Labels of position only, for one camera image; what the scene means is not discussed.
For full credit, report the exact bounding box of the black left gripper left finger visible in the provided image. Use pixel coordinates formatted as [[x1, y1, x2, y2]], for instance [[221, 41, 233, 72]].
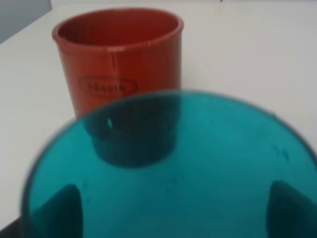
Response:
[[32, 184, 83, 238]]

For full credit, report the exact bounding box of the red plastic cup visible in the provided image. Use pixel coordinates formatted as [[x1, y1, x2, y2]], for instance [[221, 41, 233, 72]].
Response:
[[52, 7, 184, 168]]

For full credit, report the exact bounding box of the teal translucent plastic cup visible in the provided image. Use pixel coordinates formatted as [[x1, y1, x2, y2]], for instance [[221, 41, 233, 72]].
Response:
[[21, 92, 317, 238]]

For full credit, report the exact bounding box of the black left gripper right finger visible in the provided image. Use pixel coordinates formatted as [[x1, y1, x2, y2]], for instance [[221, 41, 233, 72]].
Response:
[[266, 180, 317, 238]]

